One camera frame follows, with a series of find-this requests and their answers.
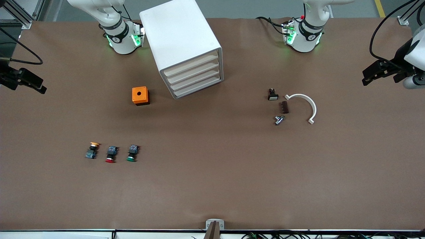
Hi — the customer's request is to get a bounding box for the yellow push button switch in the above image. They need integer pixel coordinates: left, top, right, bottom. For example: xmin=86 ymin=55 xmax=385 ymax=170
xmin=85 ymin=142 xmax=100 ymax=159

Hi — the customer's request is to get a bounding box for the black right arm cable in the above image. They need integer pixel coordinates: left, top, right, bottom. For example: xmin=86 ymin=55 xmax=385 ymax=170
xmin=0 ymin=27 xmax=44 ymax=65

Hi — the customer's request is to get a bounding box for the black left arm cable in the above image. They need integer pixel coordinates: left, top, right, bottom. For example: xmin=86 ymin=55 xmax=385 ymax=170
xmin=369 ymin=0 xmax=425 ymax=64

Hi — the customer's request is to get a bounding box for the aluminium frame profile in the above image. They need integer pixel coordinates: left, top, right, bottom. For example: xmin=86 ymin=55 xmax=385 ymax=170
xmin=0 ymin=0 xmax=45 ymax=30
xmin=397 ymin=0 xmax=419 ymax=26

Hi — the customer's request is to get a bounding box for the white curved plastic bracket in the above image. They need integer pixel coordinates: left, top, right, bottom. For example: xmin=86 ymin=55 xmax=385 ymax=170
xmin=285 ymin=94 xmax=317 ymax=125

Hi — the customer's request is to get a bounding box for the red push button switch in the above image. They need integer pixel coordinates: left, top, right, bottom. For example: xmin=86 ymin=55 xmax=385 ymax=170
xmin=105 ymin=145 xmax=119 ymax=163

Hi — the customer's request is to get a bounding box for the orange button enclosure box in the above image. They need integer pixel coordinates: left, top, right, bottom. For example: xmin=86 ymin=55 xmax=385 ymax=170
xmin=132 ymin=86 xmax=150 ymax=106

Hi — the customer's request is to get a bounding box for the black arm base cable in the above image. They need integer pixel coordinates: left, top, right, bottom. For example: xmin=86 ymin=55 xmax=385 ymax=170
xmin=256 ymin=16 xmax=287 ymax=35

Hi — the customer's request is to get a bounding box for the green push button switch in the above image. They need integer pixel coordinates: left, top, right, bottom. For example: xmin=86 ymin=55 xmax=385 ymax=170
xmin=126 ymin=144 xmax=139 ymax=162

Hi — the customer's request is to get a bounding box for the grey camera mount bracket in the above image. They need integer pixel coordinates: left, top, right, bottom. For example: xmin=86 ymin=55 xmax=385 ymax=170
xmin=206 ymin=219 xmax=225 ymax=230

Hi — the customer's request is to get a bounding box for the brown camera mount bar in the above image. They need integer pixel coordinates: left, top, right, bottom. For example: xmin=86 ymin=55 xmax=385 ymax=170
xmin=203 ymin=221 xmax=221 ymax=239

